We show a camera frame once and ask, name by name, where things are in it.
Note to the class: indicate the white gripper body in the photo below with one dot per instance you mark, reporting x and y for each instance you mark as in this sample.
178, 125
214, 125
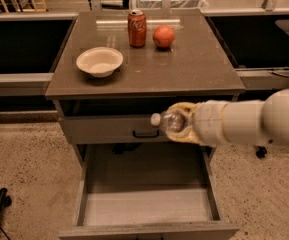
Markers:
208, 123

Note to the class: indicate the black wheeled stand leg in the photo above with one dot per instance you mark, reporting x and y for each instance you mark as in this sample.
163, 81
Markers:
260, 152

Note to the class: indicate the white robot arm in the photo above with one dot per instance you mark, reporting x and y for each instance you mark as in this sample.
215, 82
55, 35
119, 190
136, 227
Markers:
256, 122

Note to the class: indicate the clear plastic water bottle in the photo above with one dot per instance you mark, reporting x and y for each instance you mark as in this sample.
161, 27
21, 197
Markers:
158, 120

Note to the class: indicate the black drawer handle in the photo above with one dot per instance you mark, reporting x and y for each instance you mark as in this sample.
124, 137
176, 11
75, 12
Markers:
150, 135

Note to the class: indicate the open grey middle drawer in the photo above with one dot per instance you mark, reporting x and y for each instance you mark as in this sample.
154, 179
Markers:
150, 191

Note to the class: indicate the white paper bowl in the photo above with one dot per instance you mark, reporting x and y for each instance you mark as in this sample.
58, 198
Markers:
99, 62

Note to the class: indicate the red cola can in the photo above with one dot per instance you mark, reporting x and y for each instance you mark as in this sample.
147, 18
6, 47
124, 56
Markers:
137, 28

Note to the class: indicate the white wire basket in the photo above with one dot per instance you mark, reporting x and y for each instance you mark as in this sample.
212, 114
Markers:
173, 4

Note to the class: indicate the red apple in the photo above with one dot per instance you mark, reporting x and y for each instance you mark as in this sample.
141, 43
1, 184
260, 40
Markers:
163, 36

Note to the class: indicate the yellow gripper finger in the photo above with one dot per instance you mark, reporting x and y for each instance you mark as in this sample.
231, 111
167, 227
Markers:
181, 112
186, 136

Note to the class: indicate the grey drawer cabinet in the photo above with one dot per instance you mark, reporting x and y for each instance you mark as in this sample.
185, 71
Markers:
149, 80

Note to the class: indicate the closed grey top drawer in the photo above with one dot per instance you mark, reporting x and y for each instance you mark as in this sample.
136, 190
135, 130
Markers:
110, 129

